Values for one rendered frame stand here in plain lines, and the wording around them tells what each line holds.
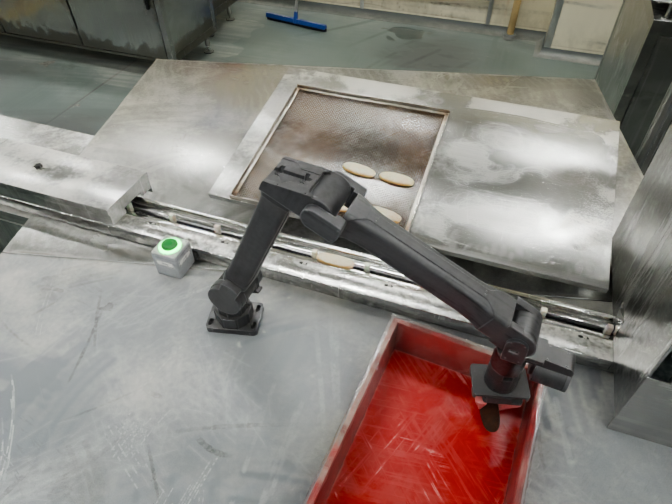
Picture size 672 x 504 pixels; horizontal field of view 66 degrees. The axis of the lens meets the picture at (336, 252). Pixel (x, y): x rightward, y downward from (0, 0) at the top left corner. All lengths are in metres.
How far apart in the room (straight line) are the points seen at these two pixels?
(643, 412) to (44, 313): 1.30
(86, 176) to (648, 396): 1.44
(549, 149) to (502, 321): 0.84
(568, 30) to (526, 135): 2.96
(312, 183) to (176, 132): 1.14
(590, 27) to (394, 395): 3.78
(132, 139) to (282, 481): 1.28
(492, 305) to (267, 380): 0.52
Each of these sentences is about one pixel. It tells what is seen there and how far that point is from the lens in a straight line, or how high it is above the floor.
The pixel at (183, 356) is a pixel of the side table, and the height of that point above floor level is 0.82.
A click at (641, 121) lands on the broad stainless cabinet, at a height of 0.50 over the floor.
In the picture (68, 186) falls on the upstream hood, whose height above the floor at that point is 0.92.
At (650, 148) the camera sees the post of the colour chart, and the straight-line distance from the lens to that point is 1.99.
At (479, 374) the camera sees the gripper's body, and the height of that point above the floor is 0.95.
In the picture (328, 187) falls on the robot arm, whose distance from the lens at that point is 0.81.
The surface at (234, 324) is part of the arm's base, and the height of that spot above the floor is 0.85.
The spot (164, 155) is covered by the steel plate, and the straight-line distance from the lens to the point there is 1.80.
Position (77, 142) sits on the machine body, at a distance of 1.99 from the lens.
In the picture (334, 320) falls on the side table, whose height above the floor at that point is 0.82.
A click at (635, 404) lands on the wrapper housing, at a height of 0.92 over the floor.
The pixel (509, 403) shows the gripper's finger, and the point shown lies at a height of 0.93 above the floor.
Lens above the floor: 1.79
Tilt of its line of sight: 45 degrees down
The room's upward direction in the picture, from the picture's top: 1 degrees counter-clockwise
